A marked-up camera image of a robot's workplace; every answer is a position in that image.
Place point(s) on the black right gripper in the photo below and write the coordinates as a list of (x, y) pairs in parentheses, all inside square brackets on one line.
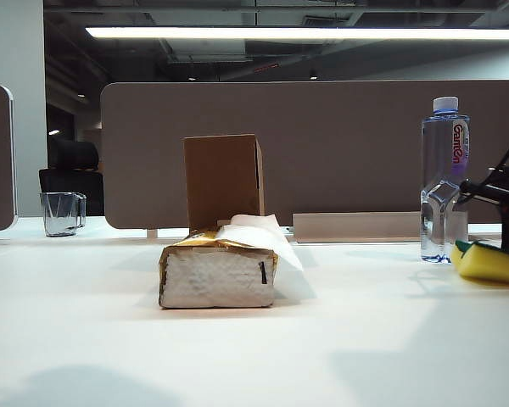
[(505, 186)]

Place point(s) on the yellow sponge with green scourer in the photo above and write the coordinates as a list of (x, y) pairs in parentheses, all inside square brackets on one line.
[(488, 265)]

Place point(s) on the clear plastic water bottle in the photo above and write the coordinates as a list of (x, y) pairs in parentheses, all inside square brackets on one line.
[(441, 169)]

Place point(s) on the wide brown desk divider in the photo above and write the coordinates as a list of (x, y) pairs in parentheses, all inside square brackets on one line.
[(343, 148)]

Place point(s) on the white tissue sheet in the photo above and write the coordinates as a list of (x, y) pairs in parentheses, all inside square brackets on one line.
[(263, 233)]

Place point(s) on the long ceiling light strip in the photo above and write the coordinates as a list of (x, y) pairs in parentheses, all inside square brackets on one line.
[(305, 33)]

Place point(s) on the brown cardboard box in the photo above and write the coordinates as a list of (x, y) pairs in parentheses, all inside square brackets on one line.
[(220, 178)]

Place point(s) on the tissue pack in yellow wrap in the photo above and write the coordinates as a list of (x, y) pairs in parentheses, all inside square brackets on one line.
[(216, 280)]

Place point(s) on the black office chair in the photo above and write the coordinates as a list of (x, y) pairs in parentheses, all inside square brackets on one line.
[(74, 169)]

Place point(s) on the clear glass mug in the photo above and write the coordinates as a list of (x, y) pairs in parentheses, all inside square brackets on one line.
[(61, 214)]

